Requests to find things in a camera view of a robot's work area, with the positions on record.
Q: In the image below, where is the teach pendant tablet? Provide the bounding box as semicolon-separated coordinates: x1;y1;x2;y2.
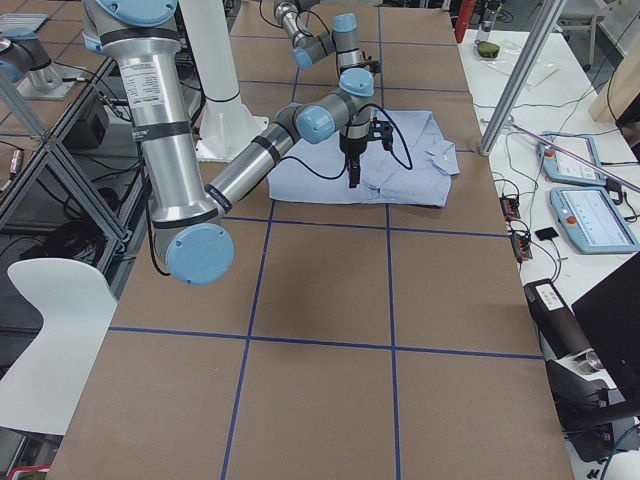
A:
535;130;616;186
549;187;639;254

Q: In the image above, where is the black monitor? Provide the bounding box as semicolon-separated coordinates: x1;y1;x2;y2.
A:
572;255;639;400

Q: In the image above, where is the far teach pendant tablet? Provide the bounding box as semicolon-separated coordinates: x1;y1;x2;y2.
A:
535;130;616;186

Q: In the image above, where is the white chair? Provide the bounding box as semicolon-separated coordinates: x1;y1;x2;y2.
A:
1;258;117;435

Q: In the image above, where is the green fabric pouch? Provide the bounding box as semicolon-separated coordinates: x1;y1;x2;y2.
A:
475;41;501;60

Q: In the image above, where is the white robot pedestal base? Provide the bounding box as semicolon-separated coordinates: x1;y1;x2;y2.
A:
179;0;268;162

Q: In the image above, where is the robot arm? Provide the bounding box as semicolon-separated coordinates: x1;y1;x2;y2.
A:
273;1;381;76
84;1;392;285

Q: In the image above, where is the reacher grabber stick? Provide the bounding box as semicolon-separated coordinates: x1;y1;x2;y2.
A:
507;117;639;193

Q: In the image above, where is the light blue striped shirt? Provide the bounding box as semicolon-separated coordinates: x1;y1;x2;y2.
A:
268;111;460;207

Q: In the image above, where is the near teach pendant tablet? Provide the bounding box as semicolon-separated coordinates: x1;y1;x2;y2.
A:
549;187;639;254

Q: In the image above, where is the aluminium frame post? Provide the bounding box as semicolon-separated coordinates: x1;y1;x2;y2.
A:
479;0;566;156

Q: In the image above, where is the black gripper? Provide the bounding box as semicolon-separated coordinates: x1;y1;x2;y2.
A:
339;117;394;189
337;49;381;75

